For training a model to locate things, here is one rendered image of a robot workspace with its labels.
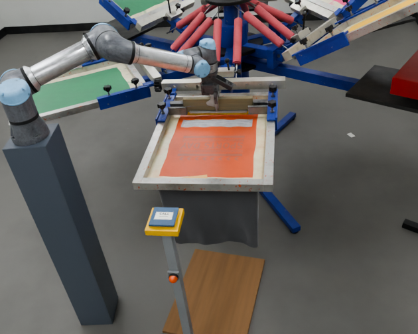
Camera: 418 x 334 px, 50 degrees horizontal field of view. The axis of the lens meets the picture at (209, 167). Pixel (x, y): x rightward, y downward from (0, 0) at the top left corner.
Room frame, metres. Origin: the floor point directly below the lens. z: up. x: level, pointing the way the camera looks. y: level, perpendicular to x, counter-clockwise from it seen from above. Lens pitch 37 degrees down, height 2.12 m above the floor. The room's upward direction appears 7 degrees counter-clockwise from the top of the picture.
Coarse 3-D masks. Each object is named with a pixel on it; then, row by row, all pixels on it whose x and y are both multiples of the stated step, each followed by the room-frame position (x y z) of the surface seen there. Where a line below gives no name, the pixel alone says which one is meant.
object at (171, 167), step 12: (180, 120) 2.00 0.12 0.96; (180, 132) 1.88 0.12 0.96; (192, 132) 1.87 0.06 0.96; (204, 132) 1.86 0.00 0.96; (180, 144) 1.77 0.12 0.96; (168, 156) 1.68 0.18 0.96; (168, 168) 1.59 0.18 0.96; (180, 168) 1.58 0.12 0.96; (192, 168) 1.57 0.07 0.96; (204, 168) 1.56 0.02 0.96
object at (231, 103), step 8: (232, 96) 2.00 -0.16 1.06; (240, 96) 1.99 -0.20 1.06; (248, 96) 1.98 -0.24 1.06; (184, 104) 2.02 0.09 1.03; (192, 104) 2.02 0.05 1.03; (200, 104) 2.01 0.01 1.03; (224, 104) 1.98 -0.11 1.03; (232, 104) 1.98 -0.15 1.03; (240, 104) 1.97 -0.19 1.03; (248, 104) 1.96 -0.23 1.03
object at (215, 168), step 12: (216, 132) 1.85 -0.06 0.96; (228, 132) 1.83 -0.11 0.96; (240, 132) 1.82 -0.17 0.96; (252, 132) 1.81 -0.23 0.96; (252, 144) 1.70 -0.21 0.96; (252, 156) 1.61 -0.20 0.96; (216, 168) 1.55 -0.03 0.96; (228, 168) 1.54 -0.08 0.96; (240, 168) 1.53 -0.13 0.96; (252, 168) 1.52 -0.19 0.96
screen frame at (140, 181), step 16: (176, 96) 2.20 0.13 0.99; (192, 96) 2.18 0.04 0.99; (224, 96) 2.14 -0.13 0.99; (256, 96) 2.11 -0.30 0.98; (160, 128) 1.89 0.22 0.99; (272, 128) 1.77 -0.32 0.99; (272, 144) 1.63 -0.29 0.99; (144, 160) 1.62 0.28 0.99; (272, 160) 1.51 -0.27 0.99; (144, 176) 1.52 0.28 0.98; (272, 176) 1.41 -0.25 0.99
